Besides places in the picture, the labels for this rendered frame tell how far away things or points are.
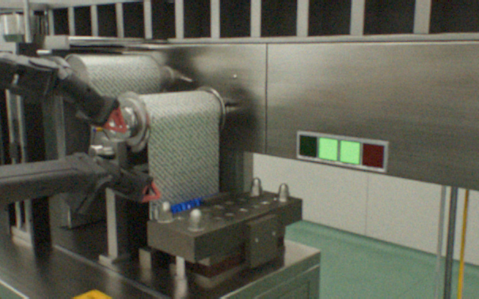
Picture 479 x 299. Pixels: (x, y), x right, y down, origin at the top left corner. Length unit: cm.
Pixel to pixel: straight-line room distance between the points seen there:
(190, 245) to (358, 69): 55
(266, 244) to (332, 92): 40
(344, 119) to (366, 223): 283
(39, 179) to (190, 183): 52
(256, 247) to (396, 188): 269
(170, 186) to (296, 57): 45
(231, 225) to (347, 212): 296
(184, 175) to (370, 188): 276
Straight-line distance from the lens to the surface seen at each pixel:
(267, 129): 143
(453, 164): 119
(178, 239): 120
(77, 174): 106
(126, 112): 130
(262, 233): 130
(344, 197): 414
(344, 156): 130
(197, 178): 140
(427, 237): 391
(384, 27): 133
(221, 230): 121
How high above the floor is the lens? 142
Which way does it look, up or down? 11 degrees down
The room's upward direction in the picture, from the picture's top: straight up
